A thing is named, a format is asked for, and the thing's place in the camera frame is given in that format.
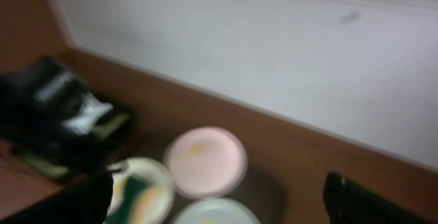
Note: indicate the pink plate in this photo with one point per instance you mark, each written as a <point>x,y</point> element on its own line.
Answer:
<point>206,162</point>

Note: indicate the green yellow sponge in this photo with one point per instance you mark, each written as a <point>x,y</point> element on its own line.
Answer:
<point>135,200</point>

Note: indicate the cream white plate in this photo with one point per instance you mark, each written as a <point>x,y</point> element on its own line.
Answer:
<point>150,171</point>

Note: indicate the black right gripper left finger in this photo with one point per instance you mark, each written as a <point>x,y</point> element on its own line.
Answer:
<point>84,203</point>

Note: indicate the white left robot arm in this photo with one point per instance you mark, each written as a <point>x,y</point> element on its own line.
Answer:
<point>57,123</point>

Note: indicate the light blue plate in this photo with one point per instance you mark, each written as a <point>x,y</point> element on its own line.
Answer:
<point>216,211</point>

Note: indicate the dark brown serving tray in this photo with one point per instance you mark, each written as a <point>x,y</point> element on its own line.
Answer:
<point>260,192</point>

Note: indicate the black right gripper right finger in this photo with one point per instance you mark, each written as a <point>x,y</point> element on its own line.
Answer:
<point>347,202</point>

